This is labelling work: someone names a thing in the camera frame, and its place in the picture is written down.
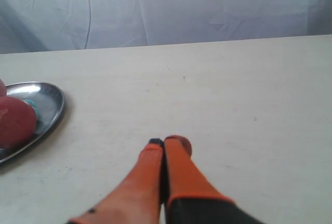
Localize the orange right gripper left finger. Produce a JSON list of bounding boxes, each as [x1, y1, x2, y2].
[[68, 138, 164, 223]]

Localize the white backdrop curtain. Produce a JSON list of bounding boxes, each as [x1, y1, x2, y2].
[[1, 0, 331, 53]]

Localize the teal bone toy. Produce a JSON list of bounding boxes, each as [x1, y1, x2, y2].
[[23, 99, 40, 121]]

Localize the red apple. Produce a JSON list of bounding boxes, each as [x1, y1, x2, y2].
[[1, 96, 37, 149]]

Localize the silver metal tray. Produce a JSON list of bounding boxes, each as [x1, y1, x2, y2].
[[1, 81, 66, 164]]

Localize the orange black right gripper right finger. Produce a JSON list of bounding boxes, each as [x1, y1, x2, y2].
[[164, 135, 262, 224]]

